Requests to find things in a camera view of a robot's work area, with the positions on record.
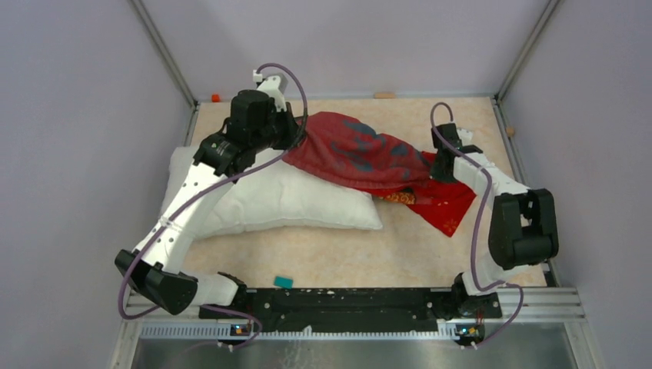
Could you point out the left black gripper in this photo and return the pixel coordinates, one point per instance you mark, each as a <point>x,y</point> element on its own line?
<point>293,130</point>

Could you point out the white pillow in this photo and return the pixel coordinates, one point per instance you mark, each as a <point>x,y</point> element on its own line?
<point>282,195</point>

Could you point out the wooden peg at back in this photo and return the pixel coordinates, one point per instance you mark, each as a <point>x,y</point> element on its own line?
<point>384,95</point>

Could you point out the aluminium front rail frame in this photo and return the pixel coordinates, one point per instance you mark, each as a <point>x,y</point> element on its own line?
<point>539,305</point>

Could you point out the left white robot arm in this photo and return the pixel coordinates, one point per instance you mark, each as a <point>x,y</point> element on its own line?
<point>259,131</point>

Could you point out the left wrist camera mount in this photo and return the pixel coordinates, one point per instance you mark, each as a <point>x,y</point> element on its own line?
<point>274,86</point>

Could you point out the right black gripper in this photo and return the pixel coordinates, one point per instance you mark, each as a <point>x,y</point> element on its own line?
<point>436,174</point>

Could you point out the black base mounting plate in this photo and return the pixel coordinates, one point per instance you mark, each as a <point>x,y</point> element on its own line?
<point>361,310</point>

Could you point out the red patterned pillowcase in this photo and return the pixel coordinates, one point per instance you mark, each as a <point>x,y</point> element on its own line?
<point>344,151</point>

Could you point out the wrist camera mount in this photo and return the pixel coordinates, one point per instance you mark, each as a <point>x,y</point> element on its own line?
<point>274,86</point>
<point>465,136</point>

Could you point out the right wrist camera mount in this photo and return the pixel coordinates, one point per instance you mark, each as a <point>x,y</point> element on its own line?
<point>465,136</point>

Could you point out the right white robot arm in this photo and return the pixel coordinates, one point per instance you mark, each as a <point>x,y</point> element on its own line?
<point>515,226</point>

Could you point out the teal small block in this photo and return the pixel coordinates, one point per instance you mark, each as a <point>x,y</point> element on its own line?
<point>283,282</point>

